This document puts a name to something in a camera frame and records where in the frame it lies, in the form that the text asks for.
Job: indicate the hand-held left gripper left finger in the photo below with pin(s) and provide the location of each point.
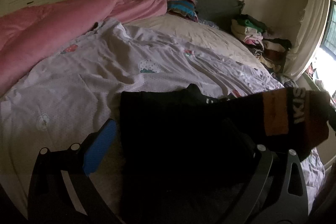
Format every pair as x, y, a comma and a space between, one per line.
101, 146

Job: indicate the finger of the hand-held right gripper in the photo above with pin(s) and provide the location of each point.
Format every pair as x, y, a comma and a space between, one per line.
332, 119

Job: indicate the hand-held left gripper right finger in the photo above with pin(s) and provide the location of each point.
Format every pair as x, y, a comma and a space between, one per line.
262, 159

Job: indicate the black sweater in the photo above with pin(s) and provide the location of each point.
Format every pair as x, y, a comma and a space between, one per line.
170, 134

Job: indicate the white bag of clothes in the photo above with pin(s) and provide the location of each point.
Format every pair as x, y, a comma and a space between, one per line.
287, 81

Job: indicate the pile of mixed clothes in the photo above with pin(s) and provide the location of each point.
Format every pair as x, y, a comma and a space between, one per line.
260, 40

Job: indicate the stack of colourful folded clothes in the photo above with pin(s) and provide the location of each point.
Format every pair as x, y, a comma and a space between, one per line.
182, 10

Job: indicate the window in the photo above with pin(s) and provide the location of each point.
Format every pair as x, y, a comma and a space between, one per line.
326, 56

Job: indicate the printed bed sheet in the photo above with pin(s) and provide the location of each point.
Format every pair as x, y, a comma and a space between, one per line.
92, 77

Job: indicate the cream curtain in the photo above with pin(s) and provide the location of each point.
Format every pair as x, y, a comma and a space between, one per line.
309, 29

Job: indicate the pink quilt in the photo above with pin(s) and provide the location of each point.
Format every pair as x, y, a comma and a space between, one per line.
52, 29

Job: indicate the cream blanket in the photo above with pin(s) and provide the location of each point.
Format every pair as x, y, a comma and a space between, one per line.
197, 35

